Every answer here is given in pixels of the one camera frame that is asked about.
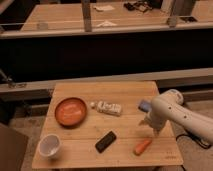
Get blue sponge block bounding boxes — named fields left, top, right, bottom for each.
left=138, top=100, right=151, bottom=112

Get metal post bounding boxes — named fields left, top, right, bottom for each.
left=167, top=0, right=188, bottom=28
left=81, top=0, right=92, bottom=32

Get metal clamp left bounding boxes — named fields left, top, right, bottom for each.
left=0, top=68, right=26, bottom=88

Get white paper sheet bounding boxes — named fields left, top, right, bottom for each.
left=93, top=5, right=115, bottom=12

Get black rectangular block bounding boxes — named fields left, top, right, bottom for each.
left=95, top=131, right=117, bottom=153

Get white ceramic cup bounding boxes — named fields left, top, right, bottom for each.
left=38, top=134, right=61, bottom=159

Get metal post right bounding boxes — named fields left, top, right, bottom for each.
left=167, top=0, right=188, bottom=28

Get metal post left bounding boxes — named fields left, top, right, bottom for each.
left=81, top=0, right=92, bottom=32

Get white paper on bench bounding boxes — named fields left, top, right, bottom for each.
left=96, top=20, right=117, bottom=27

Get white tube with label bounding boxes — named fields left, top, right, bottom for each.
left=90, top=101, right=122, bottom=116

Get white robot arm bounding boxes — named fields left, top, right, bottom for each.
left=142, top=89, right=213, bottom=145

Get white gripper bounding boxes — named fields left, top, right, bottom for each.
left=139, top=112, right=166, bottom=136

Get dark tools on bench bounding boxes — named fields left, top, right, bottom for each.
left=123, top=0, right=153, bottom=13

